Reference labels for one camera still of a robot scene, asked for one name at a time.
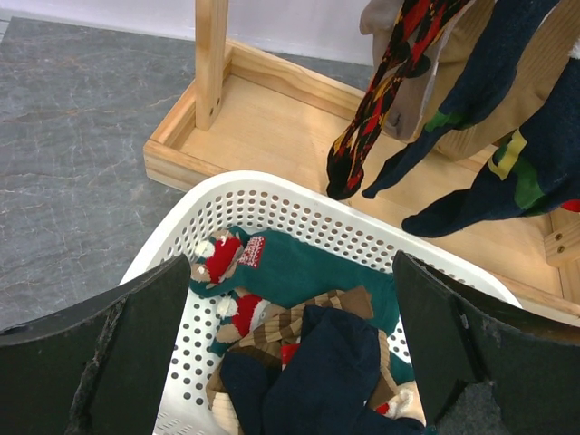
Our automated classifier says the white perforated plastic basket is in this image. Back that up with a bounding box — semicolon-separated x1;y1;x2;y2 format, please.
121;170;520;434

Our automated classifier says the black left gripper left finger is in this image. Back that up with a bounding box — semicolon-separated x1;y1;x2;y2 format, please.
1;255;190;434

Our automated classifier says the navy sock with green patches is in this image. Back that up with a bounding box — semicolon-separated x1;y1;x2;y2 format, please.
401;53;579;237

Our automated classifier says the navy blue sock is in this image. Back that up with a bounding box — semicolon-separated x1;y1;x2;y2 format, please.
220;305;426;434

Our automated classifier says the navy hanging sock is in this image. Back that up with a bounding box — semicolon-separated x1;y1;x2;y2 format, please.
362;1;557;198

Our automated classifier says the green christmas sock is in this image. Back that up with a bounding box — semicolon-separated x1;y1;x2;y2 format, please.
209;288;284;356
190;227;399;334

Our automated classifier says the black red argyle sock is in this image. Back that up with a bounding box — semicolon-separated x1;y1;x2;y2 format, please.
326;1;472;200

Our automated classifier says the wooden drying rack frame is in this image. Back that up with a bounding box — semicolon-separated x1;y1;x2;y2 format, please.
143;1;579;324

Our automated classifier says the brown striped sock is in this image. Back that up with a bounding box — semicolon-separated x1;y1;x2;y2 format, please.
221;286;399;412

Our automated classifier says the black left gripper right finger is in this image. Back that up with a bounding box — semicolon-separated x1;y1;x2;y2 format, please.
392;251;579;434

